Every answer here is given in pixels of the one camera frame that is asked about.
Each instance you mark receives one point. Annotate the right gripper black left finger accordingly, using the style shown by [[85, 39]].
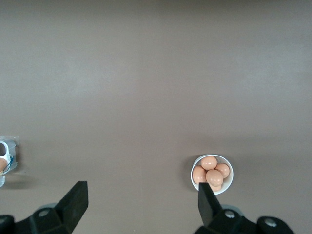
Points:
[[73, 202]]

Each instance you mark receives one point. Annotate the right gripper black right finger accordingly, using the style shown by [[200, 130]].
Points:
[[207, 207]]

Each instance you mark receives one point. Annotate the brown egg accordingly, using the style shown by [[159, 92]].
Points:
[[198, 174], [223, 170], [2, 165], [217, 188], [208, 162], [214, 177]]

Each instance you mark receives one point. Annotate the clear plastic egg box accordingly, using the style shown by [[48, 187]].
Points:
[[12, 148]]

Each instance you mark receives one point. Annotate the small white bowl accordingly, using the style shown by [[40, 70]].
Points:
[[227, 185]]

